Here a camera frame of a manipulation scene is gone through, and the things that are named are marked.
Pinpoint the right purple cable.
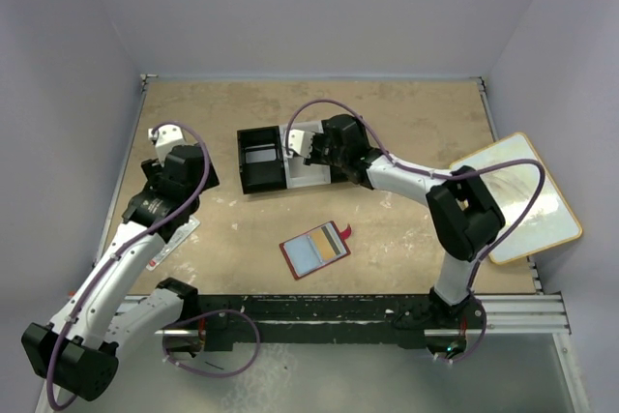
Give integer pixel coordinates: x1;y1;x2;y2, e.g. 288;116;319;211
284;100;546;367

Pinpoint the small printed plastic packet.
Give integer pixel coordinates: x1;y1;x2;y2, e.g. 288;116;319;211
146;216;200;272

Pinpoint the purple cable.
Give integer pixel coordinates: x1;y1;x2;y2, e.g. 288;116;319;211
46;122;262;410
284;100;546;367

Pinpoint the red leather card holder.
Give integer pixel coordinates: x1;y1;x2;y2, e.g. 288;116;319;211
280;221;352;280

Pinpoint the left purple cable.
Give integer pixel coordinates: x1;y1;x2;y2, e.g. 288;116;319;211
46;122;262;410

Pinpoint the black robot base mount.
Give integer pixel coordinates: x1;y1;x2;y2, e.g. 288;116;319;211
165;292;486;353

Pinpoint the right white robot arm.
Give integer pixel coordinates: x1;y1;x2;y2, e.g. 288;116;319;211
284;114;505;327

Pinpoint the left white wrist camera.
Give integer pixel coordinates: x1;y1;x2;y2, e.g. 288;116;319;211
148;124;187;163

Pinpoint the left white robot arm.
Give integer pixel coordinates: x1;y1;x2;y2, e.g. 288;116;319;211
21;142;220;412

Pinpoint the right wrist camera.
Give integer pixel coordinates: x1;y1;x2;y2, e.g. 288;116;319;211
283;129;323;159

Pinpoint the aluminium frame rail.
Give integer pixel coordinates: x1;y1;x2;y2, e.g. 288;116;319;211
33;262;591;413

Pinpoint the black white three-compartment tray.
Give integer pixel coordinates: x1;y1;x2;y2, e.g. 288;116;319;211
237;125;346;194

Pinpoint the white card in tray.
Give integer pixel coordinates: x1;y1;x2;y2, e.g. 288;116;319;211
245;148;278;164

